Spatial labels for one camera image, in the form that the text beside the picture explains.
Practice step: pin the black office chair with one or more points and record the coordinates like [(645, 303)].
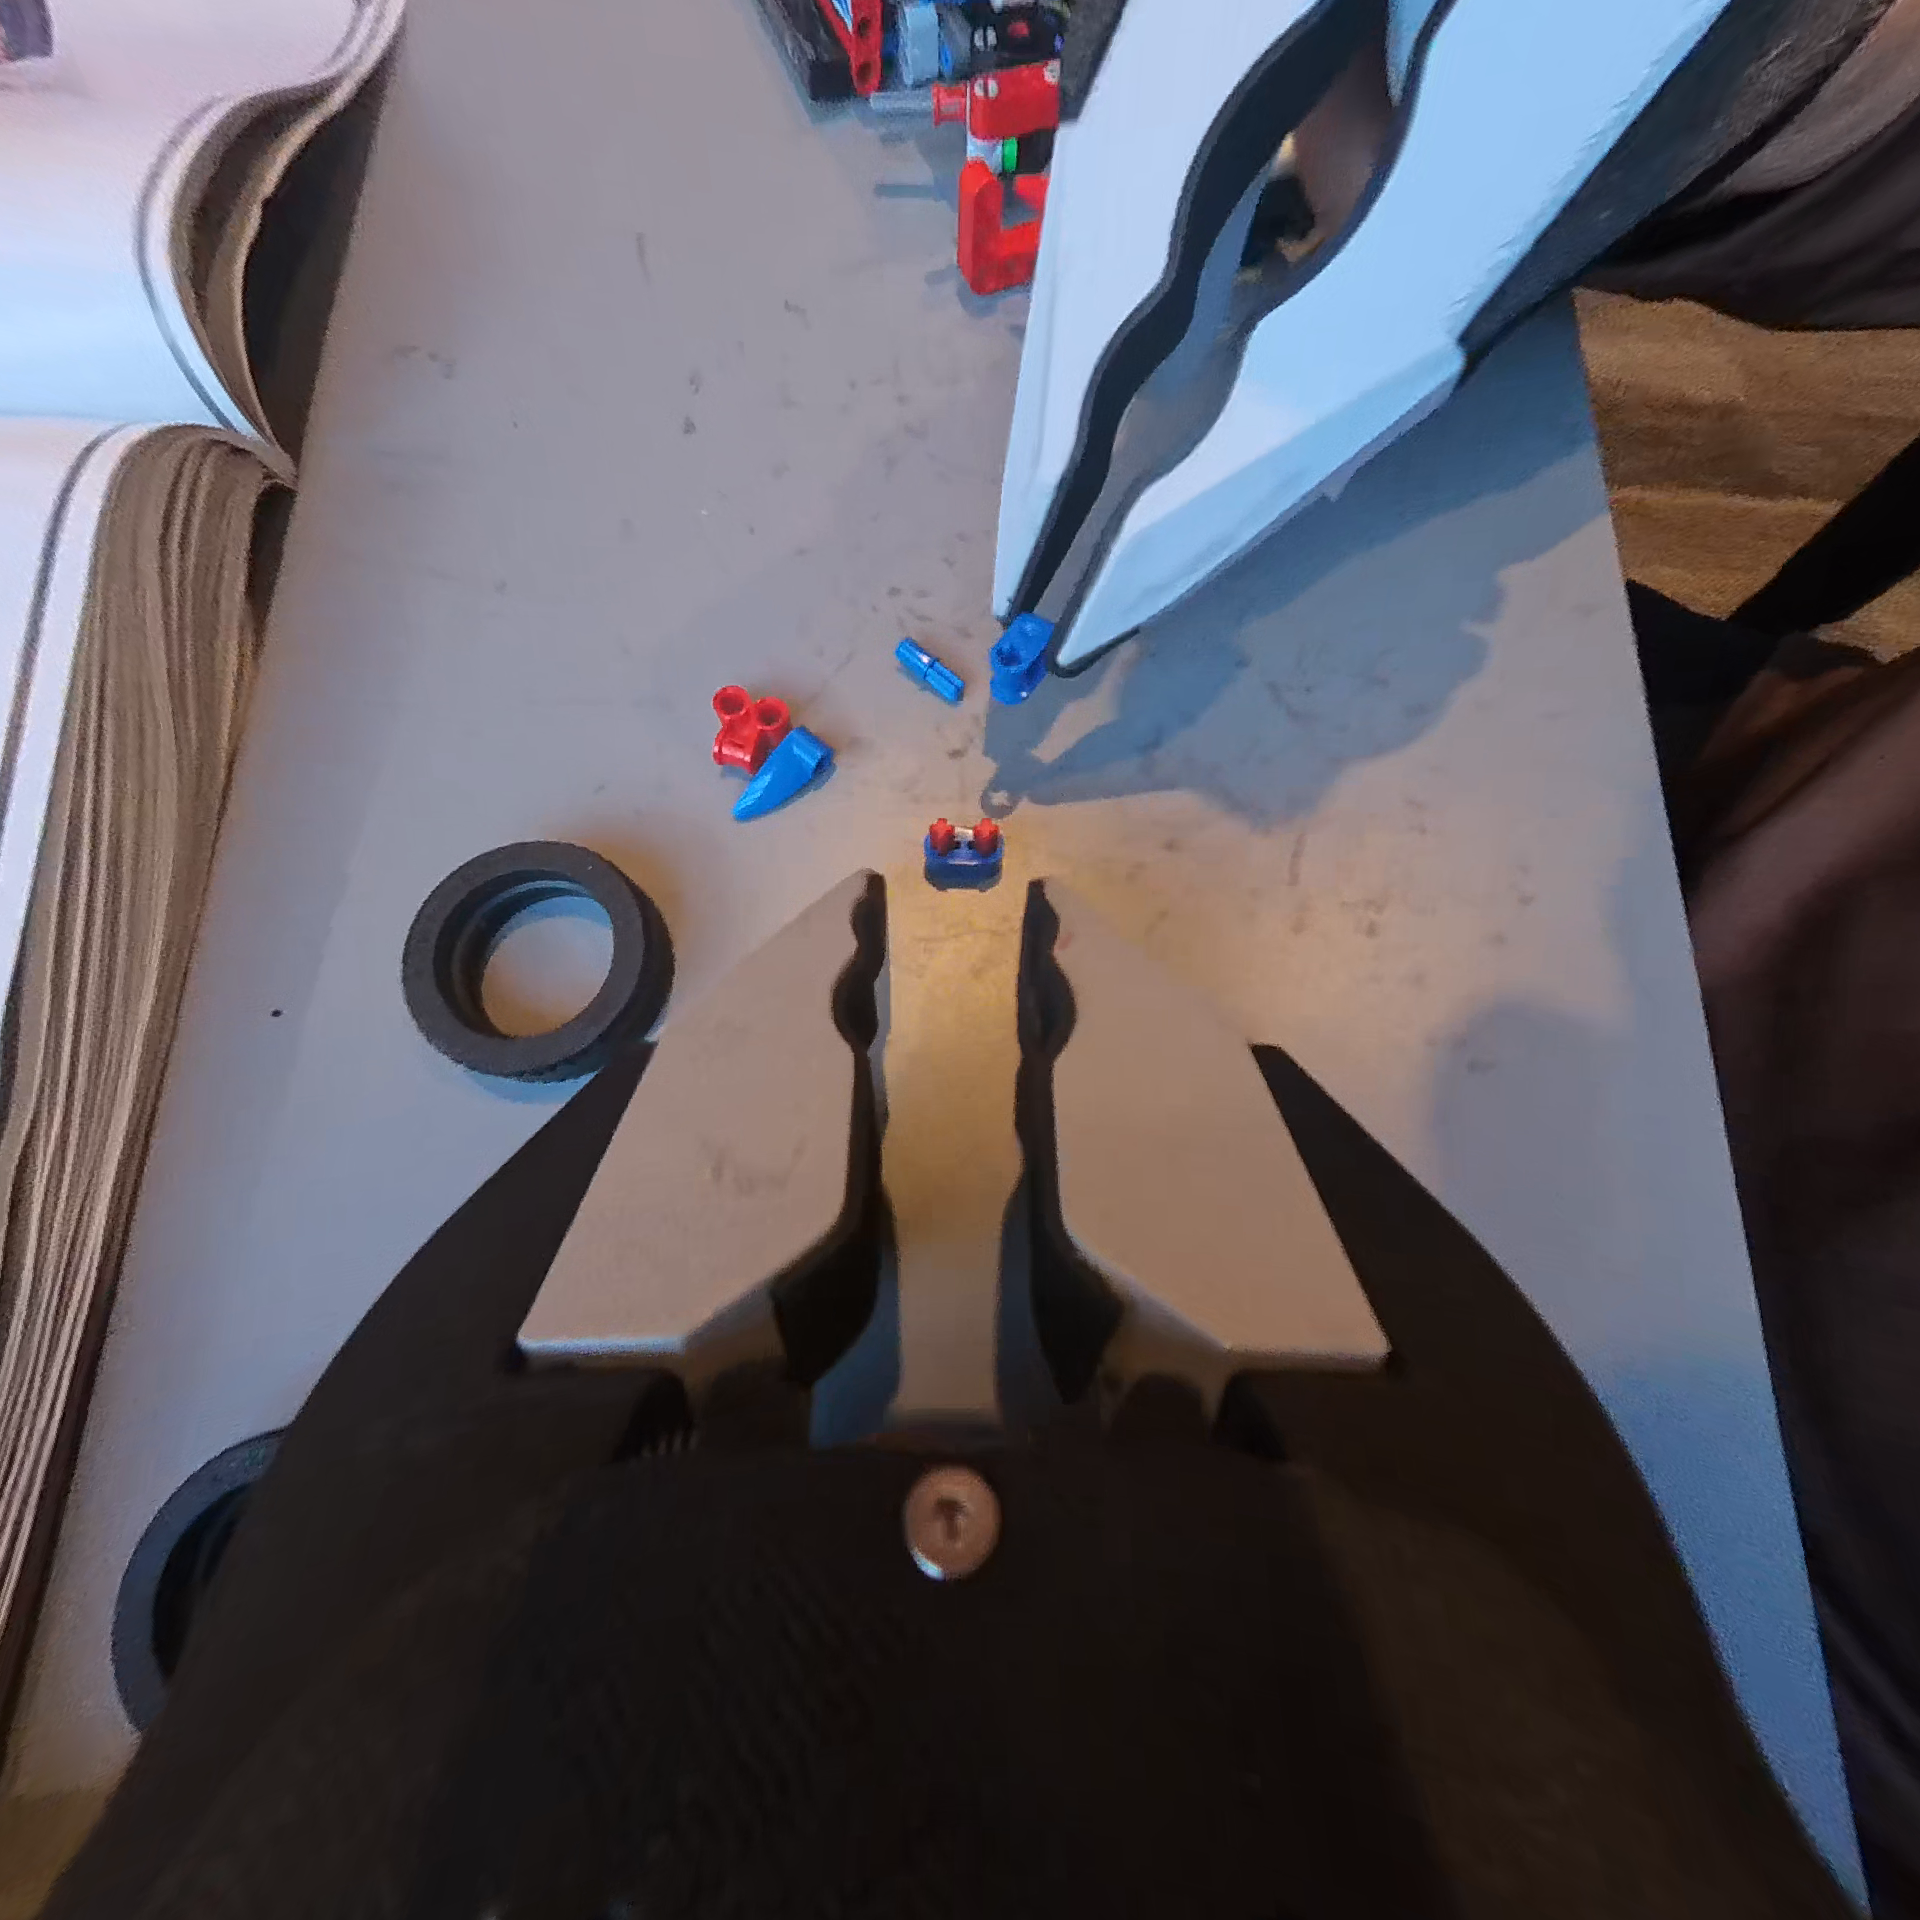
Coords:
[(1846, 524)]

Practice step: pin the open instruction booklet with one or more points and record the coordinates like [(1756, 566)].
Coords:
[(135, 749)]

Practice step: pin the toy brick car model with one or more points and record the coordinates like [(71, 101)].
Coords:
[(999, 225)]

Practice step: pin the blue toy pin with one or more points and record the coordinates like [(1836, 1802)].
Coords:
[(933, 669)]

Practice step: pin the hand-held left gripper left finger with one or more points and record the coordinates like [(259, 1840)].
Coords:
[(707, 1185)]

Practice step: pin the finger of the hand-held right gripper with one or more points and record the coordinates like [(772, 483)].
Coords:
[(1497, 153), (1108, 225)]

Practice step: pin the blue toy connector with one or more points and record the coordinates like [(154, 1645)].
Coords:
[(1021, 659)]

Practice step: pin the red toy connector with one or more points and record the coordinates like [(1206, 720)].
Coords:
[(751, 728)]

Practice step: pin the black toy tire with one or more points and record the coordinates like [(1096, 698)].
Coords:
[(432, 975), (142, 1587)]

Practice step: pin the blue curved toy piece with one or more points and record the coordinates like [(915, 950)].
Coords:
[(783, 769)]

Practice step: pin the grey desk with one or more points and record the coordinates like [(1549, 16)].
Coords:
[(600, 451)]

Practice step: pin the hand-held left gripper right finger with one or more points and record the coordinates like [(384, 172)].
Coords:
[(1198, 1199)]

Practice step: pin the blue and red assembly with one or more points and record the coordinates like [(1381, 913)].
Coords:
[(959, 871)]

